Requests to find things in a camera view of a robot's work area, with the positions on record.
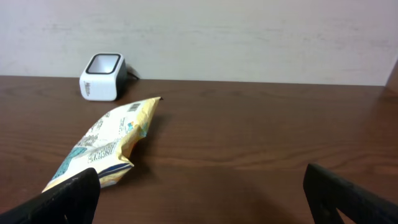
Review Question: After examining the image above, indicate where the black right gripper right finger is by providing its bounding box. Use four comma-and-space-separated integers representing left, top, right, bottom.
303, 164, 397, 224

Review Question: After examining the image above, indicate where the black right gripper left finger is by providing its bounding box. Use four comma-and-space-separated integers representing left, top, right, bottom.
1, 168, 101, 224

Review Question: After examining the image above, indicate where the cream snack bag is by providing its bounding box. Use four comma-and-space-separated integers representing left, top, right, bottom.
44, 96, 162, 191

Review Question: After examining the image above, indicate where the white barcode scanner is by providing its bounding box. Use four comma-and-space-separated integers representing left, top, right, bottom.
79, 53, 127, 101

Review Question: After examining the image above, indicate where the black scanner cable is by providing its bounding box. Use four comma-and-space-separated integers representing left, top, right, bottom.
126, 65, 141, 81

